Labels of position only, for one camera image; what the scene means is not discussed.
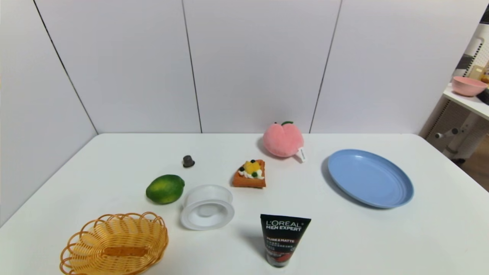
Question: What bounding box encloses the orange woven basket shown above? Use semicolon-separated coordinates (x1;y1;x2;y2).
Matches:
59;212;169;275

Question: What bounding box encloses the white pegboard rack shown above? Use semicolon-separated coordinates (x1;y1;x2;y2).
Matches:
454;23;489;81

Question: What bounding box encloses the white plastic tape spool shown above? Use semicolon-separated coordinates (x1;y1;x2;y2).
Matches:
180;184;235;231

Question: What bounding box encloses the black face wash tube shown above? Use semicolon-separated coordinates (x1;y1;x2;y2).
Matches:
260;214;312;268

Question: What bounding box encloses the toy waffle with fruit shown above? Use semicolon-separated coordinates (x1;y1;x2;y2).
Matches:
232;159;266;188

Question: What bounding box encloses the white side table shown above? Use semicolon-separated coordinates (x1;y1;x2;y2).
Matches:
443;83;489;121

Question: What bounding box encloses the pink bowl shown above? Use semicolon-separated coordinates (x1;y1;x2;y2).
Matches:
452;76;489;97

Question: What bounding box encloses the white table stand leg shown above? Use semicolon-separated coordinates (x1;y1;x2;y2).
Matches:
434;113;489;161

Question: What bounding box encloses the green lime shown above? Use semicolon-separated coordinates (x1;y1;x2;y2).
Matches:
146;174;185;204

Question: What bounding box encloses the pink peach plush toy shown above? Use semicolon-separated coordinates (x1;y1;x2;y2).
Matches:
263;121;307;163

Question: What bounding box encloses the blue plastic plate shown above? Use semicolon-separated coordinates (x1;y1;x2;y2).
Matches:
327;149;415;209

